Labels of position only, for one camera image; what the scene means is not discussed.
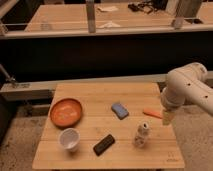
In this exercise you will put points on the pale yellow gripper tip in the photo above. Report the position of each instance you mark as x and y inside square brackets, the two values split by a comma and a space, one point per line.
[167, 117]

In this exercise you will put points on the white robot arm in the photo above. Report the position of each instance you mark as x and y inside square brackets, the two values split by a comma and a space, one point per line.
[186, 83]

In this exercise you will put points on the orange carrot toy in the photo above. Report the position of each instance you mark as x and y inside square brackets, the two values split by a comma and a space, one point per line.
[152, 113]

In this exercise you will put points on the blue sponge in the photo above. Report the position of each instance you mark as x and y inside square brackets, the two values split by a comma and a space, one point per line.
[119, 110]

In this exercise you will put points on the dark brown rectangular block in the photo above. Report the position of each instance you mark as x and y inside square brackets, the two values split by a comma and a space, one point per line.
[104, 144]

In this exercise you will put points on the white paper cup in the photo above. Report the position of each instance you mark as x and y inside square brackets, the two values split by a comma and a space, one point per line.
[69, 139]

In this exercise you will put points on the orange bowl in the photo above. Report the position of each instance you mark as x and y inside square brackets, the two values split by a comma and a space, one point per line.
[66, 112]

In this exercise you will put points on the crumpled white paper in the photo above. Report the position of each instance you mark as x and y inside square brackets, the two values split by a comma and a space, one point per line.
[109, 24]

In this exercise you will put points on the white paper sheet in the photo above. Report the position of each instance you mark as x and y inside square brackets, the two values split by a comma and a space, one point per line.
[107, 9]

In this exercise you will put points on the small clear cup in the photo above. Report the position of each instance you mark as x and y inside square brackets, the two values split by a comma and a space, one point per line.
[45, 26]

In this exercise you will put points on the grey metal post right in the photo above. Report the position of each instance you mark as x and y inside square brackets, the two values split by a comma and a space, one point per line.
[187, 11]

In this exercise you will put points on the grey metal post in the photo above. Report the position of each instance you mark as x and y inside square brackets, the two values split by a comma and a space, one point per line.
[90, 9]
[187, 11]

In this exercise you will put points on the grey metal post left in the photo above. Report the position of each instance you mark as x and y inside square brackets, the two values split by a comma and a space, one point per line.
[90, 9]

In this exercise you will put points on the metal clamp on rail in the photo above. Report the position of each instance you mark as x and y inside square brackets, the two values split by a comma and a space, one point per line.
[12, 80]

